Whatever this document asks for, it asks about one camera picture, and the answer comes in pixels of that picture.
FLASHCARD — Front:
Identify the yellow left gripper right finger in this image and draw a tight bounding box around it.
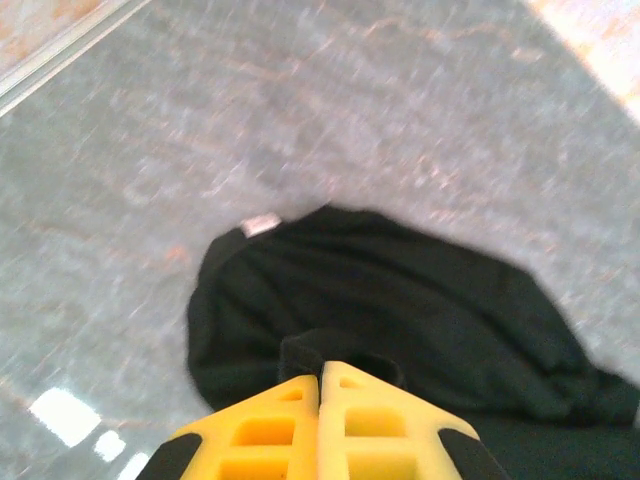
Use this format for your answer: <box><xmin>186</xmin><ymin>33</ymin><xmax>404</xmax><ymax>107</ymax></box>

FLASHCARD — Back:
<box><xmin>319</xmin><ymin>359</ymin><xmax>512</xmax><ymax>480</ymax></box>

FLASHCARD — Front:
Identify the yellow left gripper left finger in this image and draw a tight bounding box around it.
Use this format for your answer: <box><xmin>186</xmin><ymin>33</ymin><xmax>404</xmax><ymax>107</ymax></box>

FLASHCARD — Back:
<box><xmin>134</xmin><ymin>374</ymin><xmax>322</xmax><ymax>480</ymax></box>

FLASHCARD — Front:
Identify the black t-shirt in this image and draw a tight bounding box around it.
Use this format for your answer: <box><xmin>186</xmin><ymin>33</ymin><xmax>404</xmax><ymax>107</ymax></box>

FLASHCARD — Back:
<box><xmin>185</xmin><ymin>203</ymin><xmax>640</xmax><ymax>480</ymax></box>

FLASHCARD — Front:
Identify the aluminium side rail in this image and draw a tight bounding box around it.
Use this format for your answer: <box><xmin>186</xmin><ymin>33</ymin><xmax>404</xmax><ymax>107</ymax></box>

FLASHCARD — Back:
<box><xmin>0</xmin><ymin>0</ymin><xmax>151</xmax><ymax>119</ymax></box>

